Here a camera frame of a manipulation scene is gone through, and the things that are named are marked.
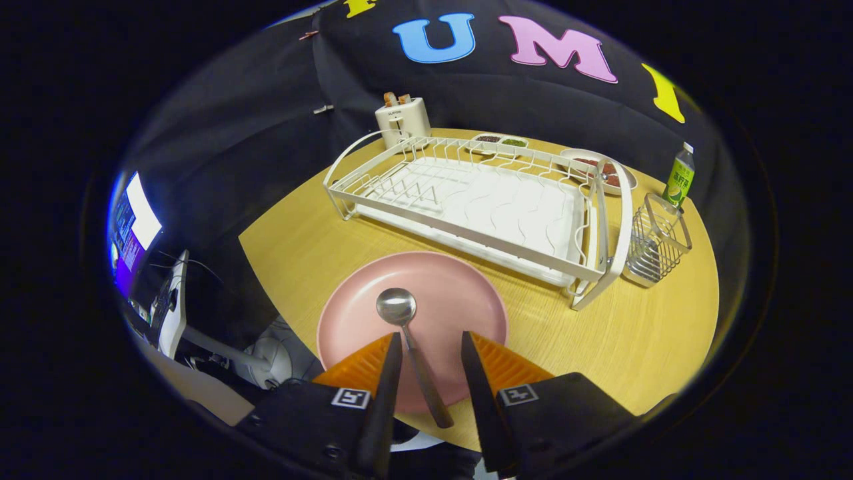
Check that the pink plate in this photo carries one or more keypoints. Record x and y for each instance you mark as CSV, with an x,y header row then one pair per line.
x,y
453,300

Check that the white plate with meat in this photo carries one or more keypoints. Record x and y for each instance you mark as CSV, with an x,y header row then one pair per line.
x,y
574,154

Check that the cream toaster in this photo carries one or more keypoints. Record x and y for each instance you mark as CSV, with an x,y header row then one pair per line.
x,y
403,123

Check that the white round device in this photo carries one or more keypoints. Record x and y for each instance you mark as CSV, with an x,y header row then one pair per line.
x,y
276,356

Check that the silver clip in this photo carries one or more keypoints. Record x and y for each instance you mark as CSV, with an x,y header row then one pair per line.
x,y
323,108

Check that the brown meat piece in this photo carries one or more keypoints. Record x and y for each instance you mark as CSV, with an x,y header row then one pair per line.
x,y
586,162
609,176

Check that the small dish with green filling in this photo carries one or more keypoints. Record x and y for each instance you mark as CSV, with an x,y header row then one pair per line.
x,y
514,142

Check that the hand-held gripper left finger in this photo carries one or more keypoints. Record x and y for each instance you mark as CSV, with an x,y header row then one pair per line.
x,y
386,400

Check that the white stand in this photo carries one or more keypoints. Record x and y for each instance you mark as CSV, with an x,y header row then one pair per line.
x,y
173,306

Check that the small dish with brown filling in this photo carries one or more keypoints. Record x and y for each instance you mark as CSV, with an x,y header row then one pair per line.
x,y
488,138

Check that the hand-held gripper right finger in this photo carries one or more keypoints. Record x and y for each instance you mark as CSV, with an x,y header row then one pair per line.
x,y
483,406

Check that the green drink bottle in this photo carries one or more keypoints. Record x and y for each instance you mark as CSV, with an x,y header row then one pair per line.
x,y
681,180

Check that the computer monitor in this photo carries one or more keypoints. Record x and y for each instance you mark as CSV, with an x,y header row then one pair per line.
x,y
136,220

